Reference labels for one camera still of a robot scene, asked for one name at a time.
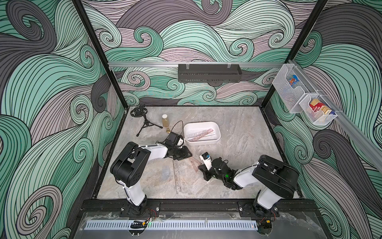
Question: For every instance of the clear wall bin upper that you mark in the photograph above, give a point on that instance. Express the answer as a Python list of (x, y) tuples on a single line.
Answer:
[(289, 96)]

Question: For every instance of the clear wall bin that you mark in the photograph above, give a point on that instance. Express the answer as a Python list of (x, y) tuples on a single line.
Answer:
[(319, 118), (289, 96)]

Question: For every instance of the amber bottle white cap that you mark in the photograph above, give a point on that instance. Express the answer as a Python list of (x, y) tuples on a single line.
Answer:
[(165, 122)]

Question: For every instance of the wide red ruler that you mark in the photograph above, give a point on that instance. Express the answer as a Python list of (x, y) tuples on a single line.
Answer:
[(208, 131)]

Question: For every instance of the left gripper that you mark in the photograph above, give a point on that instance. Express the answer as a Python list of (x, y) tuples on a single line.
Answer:
[(184, 154)]

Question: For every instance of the aluminium rail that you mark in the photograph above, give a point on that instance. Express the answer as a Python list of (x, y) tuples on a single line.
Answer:
[(356, 135), (163, 64)]

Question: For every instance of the black wall tray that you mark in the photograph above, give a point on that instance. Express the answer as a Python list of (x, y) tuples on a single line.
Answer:
[(209, 74)]

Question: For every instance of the red card boxes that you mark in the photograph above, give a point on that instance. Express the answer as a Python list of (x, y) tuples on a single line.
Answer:
[(318, 106)]

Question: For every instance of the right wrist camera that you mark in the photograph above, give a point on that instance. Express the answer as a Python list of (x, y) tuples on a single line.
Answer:
[(206, 159)]

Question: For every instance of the blue packet in bin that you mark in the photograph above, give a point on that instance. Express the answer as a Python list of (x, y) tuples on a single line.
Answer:
[(294, 81)]

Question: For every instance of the red set square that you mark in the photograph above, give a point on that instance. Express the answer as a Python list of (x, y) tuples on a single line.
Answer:
[(195, 163)]

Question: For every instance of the clear wall bin lower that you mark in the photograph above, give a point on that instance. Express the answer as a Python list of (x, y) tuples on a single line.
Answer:
[(319, 118)]

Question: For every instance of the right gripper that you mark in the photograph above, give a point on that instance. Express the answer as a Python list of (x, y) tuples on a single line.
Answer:
[(207, 175)]

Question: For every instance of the aluminium right rail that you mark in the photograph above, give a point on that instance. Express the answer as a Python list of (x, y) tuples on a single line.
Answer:
[(356, 135)]

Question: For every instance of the white slotted cable duct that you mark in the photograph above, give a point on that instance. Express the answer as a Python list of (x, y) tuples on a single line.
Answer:
[(215, 225)]

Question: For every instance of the aluminium back rail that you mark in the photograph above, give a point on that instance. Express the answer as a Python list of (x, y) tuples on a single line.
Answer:
[(163, 64)]

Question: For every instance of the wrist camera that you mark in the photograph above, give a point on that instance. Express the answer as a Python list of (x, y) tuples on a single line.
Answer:
[(206, 159), (174, 139)]

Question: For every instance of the white storage box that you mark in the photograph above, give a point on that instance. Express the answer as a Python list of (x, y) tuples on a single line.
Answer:
[(196, 126)]

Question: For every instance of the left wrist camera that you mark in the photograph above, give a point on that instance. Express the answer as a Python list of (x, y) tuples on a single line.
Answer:
[(174, 139)]

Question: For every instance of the short clear ruler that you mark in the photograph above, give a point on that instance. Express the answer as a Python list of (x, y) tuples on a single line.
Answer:
[(196, 133)]

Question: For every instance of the small black tripod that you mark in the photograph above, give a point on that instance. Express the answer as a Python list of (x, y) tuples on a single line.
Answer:
[(141, 112)]

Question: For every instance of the long pink clear ruler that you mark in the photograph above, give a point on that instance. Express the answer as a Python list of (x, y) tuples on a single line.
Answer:
[(177, 177)]

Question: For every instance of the blue clear protractor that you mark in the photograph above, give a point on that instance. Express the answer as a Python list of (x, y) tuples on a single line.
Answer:
[(166, 173)]

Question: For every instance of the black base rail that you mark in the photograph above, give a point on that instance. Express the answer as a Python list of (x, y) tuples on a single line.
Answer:
[(194, 205)]

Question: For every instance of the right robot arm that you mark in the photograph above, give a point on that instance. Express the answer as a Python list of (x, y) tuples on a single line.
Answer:
[(279, 178)]

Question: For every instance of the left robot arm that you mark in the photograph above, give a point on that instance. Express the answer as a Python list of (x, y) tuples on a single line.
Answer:
[(129, 166)]

